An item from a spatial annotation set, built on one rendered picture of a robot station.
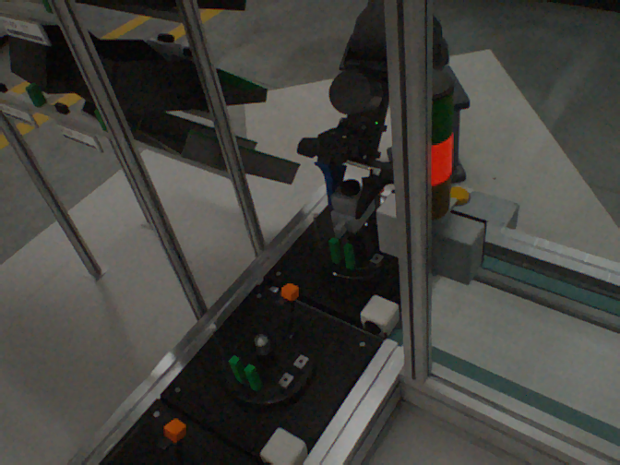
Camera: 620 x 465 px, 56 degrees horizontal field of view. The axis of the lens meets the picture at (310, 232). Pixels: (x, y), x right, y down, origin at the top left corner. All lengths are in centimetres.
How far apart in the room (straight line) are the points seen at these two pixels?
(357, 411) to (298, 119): 90
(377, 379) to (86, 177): 249
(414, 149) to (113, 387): 73
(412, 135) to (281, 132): 99
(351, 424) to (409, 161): 41
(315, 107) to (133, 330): 77
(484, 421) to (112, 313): 72
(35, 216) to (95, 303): 187
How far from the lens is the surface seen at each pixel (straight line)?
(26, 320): 130
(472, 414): 87
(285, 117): 158
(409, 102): 53
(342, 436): 85
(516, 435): 87
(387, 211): 69
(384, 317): 90
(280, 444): 82
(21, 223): 310
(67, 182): 322
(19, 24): 83
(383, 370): 90
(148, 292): 122
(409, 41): 50
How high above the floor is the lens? 171
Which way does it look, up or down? 44 degrees down
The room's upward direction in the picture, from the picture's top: 11 degrees counter-clockwise
